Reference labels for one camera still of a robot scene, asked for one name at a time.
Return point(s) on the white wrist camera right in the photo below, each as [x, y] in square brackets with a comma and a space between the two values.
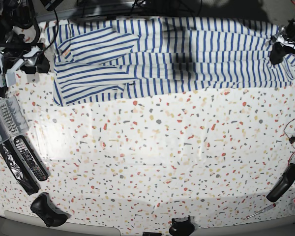
[7, 80]

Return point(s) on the blue white striped t-shirt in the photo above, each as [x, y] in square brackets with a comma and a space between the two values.
[135, 58]

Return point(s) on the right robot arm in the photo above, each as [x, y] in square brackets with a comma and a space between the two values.
[20, 48]

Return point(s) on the black foil wrapped bar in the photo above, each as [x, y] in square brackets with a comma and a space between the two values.
[17, 168]

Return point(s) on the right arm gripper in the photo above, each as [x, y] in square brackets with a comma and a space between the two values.
[30, 63]

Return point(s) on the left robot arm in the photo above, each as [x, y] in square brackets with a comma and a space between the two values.
[288, 32]

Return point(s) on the black tv remote control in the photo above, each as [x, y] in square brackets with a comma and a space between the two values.
[30, 158]

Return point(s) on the clear plastic screw bit box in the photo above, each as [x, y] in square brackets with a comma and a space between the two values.
[12, 121]

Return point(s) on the black game controller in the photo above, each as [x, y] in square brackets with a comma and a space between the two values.
[44, 211]

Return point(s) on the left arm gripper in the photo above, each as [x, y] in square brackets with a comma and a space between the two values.
[280, 48]

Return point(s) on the black curved handle right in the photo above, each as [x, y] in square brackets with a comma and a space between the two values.
[284, 183]

